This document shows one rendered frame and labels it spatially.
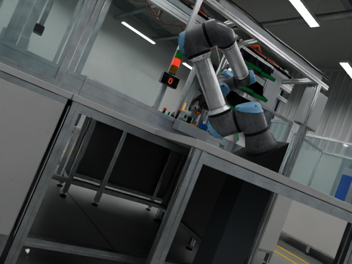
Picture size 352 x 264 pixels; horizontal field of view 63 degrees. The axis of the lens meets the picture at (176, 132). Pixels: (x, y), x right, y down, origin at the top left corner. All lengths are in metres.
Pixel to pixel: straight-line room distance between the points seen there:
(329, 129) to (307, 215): 5.85
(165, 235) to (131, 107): 0.75
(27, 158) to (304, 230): 4.85
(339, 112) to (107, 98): 10.13
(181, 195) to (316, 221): 4.64
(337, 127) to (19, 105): 10.31
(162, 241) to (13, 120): 0.81
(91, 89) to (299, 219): 4.74
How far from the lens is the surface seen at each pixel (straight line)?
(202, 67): 1.37
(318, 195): 1.30
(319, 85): 3.58
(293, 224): 5.70
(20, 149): 1.43
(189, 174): 1.01
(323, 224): 5.50
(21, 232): 1.53
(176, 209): 1.02
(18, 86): 1.41
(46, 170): 1.44
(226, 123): 1.38
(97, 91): 1.50
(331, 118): 11.19
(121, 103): 1.53
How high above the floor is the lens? 0.80
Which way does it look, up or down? 3 degrees up
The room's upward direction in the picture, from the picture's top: 22 degrees clockwise
